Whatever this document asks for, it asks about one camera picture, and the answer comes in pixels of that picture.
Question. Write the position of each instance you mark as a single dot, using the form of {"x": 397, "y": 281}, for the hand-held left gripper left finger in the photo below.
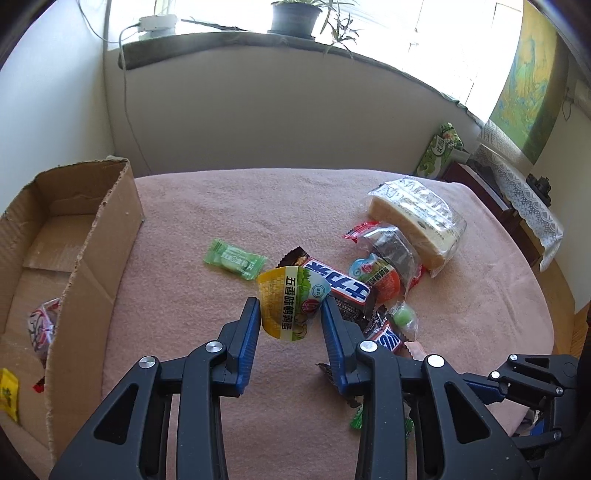
{"x": 248, "y": 341}

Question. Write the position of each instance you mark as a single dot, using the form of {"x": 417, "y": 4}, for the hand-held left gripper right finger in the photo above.
{"x": 334, "y": 341}

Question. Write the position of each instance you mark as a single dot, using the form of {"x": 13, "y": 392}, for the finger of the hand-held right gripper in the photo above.
{"x": 531, "y": 371}
{"x": 540, "y": 445}

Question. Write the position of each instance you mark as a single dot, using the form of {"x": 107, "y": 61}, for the brown chocolate bar blue lettering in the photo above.
{"x": 388, "y": 339}
{"x": 345, "y": 287}

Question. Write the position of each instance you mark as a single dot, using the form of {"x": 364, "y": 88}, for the yellow lidded snack cup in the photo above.
{"x": 286, "y": 295}

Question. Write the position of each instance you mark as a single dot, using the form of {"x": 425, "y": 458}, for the clear red-edged dark snack packet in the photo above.
{"x": 395, "y": 249}

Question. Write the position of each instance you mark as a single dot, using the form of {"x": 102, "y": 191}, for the clear packet of sliced bread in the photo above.
{"x": 415, "y": 217}

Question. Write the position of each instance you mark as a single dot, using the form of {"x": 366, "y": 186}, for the cardboard box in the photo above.
{"x": 115, "y": 240}

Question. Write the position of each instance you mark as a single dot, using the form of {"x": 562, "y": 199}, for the round green jelly candy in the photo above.
{"x": 401, "y": 317}

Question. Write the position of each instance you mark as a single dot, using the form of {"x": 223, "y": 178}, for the orange and green snack cup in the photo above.
{"x": 378, "y": 277}

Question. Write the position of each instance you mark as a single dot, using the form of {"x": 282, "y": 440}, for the pink wrapped candy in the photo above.
{"x": 415, "y": 350}

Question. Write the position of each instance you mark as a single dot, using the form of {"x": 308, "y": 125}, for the pink blanket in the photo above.
{"x": 277, "y": 207}

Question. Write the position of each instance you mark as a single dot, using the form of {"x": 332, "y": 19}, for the white lace cloth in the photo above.
{"x": 531, "y": 203}

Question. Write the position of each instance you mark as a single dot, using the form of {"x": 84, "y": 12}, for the small dark object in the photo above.
{"x": 539, "y": 184}

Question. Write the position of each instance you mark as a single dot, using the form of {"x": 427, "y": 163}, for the dark wooden cabinet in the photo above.
{"x": 466, "y": 177}

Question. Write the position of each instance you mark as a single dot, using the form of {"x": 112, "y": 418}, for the red and white snack packet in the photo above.
{"x": 44, "y": 327}

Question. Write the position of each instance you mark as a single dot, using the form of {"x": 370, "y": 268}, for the small red packet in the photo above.
{"x": 39, "y": 384}

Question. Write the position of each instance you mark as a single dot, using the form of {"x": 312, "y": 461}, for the green printed packet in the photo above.
{"x": 436, "y": 152}

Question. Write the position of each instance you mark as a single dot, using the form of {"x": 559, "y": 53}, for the yellow snack packet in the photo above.
{"x": 9, "y": 394}

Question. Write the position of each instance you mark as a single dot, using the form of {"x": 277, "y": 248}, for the potted plant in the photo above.
{"x": 295, "y": 18}

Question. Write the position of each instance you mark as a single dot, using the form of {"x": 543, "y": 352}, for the white power adapter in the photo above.
{"x": 157, "y": 24}

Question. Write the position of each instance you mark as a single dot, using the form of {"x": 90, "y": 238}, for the green wall poster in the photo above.
{"x": 531, "y": 83}

